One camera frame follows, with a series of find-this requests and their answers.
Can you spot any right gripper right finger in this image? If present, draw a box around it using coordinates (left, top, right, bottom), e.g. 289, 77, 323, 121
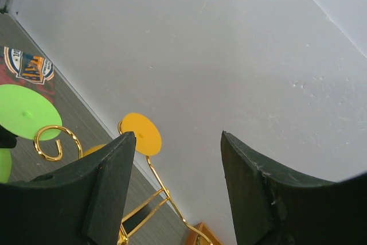
221, 131, 366, 244

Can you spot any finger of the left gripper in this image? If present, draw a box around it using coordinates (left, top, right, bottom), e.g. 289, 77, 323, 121
0, 126, 17, 149

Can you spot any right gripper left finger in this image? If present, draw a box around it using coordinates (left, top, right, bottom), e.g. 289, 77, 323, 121
1, 132, 136, 244

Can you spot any green wine glass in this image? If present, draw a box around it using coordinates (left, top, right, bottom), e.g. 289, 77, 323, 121
1, 84, 63, 183

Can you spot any orange wine glass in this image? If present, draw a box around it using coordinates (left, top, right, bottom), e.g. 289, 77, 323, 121
81, 112, 163, 158

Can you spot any red folded t-shirt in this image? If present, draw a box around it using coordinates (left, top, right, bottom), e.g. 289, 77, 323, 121
1, 46, 55, 103

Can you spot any gold wire wine glass rack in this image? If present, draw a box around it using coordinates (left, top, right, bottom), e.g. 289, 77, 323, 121
33, 120, 223, 245

